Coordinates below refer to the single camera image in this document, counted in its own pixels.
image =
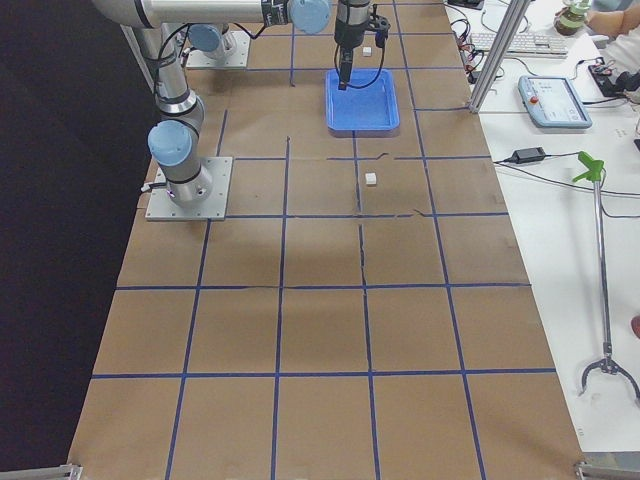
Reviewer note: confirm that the person forearm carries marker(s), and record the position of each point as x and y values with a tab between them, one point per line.
613	23

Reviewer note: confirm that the blue plastic tray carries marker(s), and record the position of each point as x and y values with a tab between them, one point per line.
370	113

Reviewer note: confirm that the white keyboard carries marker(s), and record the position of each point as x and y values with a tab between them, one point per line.
525	44

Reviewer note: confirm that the black power adapter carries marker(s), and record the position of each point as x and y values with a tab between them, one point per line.
528	155

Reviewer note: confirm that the teach pendant tablet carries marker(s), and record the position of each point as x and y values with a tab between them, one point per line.
552	103

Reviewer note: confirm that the brown jar green lid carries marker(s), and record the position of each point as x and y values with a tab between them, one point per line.
572	17

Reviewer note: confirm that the brown paper table cover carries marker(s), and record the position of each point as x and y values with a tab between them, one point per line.
326	329

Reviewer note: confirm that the aluminium frame post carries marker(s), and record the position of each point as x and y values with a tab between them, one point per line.
509	26

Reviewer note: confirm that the green handled reacher grabber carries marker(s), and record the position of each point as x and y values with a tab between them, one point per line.
593	173

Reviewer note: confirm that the black device with wires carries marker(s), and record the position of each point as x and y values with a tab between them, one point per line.
610	84

